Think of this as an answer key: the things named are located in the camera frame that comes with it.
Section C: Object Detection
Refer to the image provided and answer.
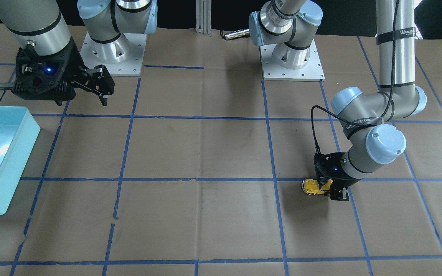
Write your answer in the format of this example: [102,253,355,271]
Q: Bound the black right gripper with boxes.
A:
[12,38,115,106]

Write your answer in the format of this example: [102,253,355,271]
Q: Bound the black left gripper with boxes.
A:
[313,152,360,201]

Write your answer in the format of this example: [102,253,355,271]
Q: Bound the yellow beetle toy car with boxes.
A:
[301,179,333,196]

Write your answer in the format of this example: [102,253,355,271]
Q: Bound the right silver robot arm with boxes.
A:
[0,0,158,106]

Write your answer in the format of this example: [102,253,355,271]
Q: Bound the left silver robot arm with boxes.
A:
[249,0,427,201]

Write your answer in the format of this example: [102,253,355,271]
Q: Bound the light blue plastic bin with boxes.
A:
[0,105,41,215]

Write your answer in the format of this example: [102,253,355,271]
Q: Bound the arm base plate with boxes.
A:
[259,41,326,82]
[80,33,148,77]

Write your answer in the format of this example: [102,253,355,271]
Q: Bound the aluminium frame post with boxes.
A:
[195,0,212,36]

